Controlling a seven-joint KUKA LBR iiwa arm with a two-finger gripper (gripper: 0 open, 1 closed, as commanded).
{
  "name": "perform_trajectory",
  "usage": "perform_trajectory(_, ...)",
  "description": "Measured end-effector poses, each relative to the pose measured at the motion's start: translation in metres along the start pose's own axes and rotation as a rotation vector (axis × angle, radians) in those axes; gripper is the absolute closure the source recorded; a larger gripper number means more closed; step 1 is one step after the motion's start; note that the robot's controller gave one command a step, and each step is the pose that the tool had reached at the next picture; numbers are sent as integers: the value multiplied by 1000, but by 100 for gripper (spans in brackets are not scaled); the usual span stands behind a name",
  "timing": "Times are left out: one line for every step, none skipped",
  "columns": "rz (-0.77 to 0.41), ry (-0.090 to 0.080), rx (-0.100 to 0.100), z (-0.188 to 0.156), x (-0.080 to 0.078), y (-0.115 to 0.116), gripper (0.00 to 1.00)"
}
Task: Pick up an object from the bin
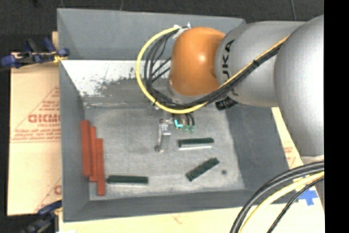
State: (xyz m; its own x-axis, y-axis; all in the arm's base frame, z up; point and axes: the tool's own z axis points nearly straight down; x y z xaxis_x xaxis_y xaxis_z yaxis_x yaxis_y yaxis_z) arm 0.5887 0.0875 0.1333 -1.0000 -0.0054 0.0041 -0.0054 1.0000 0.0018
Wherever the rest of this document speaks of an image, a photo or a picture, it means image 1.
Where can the grey metal bin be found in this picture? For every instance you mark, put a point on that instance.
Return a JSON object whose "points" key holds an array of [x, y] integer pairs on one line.
{"points": [[131, 122]]}

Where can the dark green flat block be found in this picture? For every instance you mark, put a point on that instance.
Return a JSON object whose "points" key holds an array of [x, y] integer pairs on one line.
{"points": [[202, 169], [127, 179], [195, 141]]}

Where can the black cylinder on white bracket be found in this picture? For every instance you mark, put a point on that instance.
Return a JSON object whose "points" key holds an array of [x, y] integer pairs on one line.
{"points": [[225, 104]]}

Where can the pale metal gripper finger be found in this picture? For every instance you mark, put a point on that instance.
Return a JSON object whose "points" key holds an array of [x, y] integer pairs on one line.
{"points": [[158, 139], [165, 142]]}

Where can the brown cardboard board red print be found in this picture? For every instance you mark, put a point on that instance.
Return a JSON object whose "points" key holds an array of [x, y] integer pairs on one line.
{"points": [[32, 144]]}

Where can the red-brown flat block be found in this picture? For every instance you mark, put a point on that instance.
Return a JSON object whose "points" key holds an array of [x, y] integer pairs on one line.
{"points": [[85, 148], [93, 155], [100, 169]]}

